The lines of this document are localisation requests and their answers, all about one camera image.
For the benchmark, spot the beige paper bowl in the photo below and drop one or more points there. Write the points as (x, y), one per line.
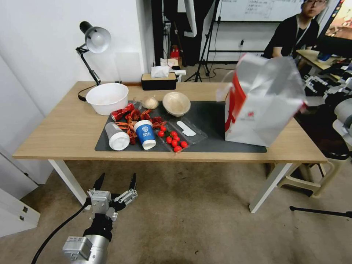
(176, 103)

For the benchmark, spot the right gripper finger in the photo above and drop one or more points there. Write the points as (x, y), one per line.
(312, 79)
(316, 88)

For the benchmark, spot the blue white paper cup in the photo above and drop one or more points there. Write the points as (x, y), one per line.
(145, 134)

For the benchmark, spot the white cabinet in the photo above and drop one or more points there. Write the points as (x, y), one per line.
(16, 209)

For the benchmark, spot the person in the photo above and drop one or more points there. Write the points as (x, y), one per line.
(291, 35)

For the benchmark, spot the black stand leg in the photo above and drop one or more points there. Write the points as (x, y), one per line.
(321, 211)

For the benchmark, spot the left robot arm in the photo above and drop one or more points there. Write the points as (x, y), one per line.
(88, 247)

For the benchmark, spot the cardboard box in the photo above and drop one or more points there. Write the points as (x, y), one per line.
(168, 62)

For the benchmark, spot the wooden table white legs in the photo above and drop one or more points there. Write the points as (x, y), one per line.
(68, 129)

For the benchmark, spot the black tripod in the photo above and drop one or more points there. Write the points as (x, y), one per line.
(205, 49)

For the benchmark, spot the red crayfish shell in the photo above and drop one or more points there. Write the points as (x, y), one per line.
(128, 130)
(145, 114)
(134, 115)
(157, 121)

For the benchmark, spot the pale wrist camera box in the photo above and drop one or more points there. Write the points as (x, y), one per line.
(100, 203)

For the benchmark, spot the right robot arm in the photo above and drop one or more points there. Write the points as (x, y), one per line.
(343, 115)

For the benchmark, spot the clear plastic tray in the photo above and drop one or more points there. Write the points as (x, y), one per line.
(183, 134)

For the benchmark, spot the red soda can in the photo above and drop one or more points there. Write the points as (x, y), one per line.
(122, 112)

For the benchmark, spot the beige plastic stool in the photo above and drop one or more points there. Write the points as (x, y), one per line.
(305, 180)

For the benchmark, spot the dark grey desk mat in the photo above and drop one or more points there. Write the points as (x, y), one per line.
(211, 129)

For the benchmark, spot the black desk lamp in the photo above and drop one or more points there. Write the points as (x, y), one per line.
(95, 38)

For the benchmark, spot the white plastic bowl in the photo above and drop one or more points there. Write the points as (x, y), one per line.
(107, 97)

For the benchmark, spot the whiteboard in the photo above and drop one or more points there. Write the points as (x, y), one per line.
(253, 9)

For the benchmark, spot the red fire extinguisher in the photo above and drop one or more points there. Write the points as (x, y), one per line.
(174, 51)

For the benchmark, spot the black tissue box wooden lid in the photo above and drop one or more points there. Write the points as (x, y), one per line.
(159, 81)

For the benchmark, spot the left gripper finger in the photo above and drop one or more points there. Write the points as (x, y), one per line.
(98, 182)
(131, 189)

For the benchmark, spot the white tissue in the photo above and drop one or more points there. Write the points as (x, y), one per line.
(159, 71)

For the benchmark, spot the silver red food delivery bag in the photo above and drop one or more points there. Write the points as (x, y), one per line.
(264, 110)

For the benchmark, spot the red cherry tomato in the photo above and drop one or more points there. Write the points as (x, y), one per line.
(169, 140)
(163, 128)
(173, 133)
(184, 144)
(161, 134)
(174, 143)
(178, 148)
(176, 138)

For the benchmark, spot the wooden desk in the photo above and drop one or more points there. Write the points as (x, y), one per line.
(316, 56)

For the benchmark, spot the clear cup white lid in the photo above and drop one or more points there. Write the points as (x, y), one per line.
(117, 136)

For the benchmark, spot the computer monitor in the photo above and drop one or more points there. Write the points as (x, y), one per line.
(337, 24)

